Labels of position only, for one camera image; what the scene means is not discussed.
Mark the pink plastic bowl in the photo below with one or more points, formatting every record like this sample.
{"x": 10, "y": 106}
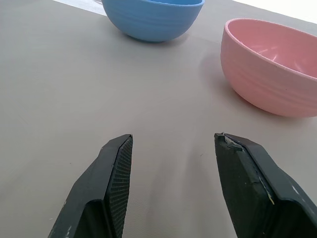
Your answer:
{"x": 262, "y": 74}

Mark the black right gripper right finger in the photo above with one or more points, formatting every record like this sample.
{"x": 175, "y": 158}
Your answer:
{"x": 257, "y": 193}

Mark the blue plastic bowl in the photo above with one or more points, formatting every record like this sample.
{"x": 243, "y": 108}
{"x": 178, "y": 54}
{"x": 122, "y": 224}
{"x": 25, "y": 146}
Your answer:
{"x": 151, "y": 21}

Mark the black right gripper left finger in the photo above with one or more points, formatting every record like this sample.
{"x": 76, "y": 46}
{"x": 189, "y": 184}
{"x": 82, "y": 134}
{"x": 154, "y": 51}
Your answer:
{"x": 99, "y": 193}

